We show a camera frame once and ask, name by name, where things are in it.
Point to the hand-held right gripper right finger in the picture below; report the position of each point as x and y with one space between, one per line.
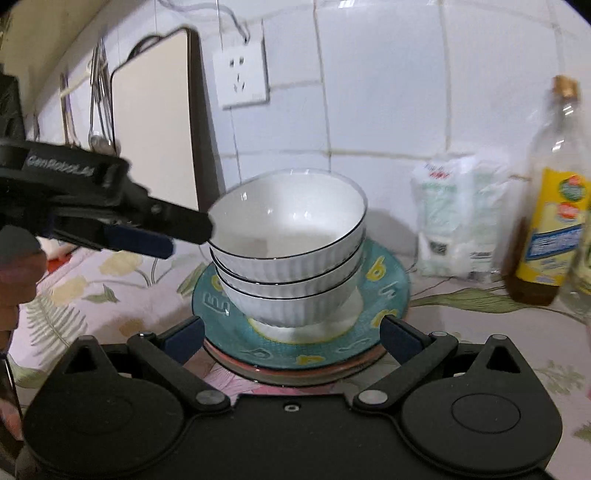
397 337

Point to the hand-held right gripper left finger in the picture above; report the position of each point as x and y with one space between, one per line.
184 340

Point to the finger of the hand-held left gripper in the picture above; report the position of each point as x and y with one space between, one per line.
184 221
138 242

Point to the white carrot print plate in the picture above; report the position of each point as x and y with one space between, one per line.
217 357

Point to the blue fried egg plate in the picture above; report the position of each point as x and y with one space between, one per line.
385 286

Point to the white ribbed bowl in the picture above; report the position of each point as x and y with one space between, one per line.
286 217
286 309
277 273

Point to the pink plate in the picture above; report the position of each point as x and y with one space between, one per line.
295 378

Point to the person's left hand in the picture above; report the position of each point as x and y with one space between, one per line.
18 281

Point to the hanging metal ladle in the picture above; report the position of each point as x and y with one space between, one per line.
98 134

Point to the floral tablecloth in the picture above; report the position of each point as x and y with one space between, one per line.
115 295

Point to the hanging metal utensil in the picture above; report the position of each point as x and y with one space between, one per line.
70 120

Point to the cream cutting board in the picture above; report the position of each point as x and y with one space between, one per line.
152 115

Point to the white salt bag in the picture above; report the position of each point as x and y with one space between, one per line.
457 217

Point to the yellow label oil bottle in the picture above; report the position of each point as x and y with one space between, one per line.
549 249

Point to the clear vinegar bottle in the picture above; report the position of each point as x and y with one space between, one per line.
579 281

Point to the white wall socket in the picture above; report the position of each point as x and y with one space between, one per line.
240 74

